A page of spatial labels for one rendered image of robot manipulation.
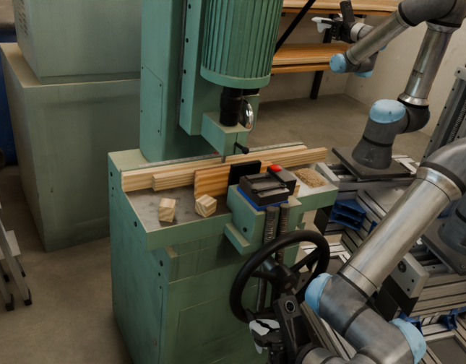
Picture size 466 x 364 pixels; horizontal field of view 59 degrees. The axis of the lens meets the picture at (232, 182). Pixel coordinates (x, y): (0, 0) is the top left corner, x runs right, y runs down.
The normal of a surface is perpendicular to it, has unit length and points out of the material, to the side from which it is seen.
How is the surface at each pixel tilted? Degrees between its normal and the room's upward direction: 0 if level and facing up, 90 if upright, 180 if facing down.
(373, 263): 49
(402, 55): 90
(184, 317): 90
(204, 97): 90
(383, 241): 43
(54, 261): 0
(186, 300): 90
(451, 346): 0
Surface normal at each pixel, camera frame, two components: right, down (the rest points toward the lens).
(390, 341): -0.12, -0.77
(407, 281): -0.94, 0.05
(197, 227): 0.49, 0.51
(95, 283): 0.13, -0.84
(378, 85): -0.84, 0.19
